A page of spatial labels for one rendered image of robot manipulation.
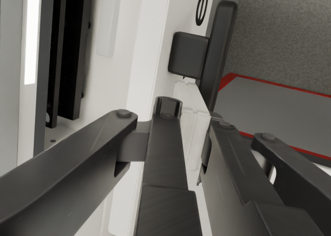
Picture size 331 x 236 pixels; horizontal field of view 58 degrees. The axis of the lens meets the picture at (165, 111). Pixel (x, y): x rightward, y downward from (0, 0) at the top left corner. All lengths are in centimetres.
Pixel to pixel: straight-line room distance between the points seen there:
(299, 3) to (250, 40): 19
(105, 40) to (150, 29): 11
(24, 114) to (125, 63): 11
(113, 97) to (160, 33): 14
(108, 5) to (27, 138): 14
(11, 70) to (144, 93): 9
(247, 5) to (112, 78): 85
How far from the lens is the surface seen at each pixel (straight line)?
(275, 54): 110
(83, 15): 28
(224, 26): 19
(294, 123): 57
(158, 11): 19
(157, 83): 19
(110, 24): 29
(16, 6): 21
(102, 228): 45
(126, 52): 30
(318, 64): 111
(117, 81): 31
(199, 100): 16
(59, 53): 26
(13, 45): 21
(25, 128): 24
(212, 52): 19
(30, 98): 24
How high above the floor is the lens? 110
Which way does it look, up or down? 66 degrees down
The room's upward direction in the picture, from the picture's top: 122 degrees counter-clockwise
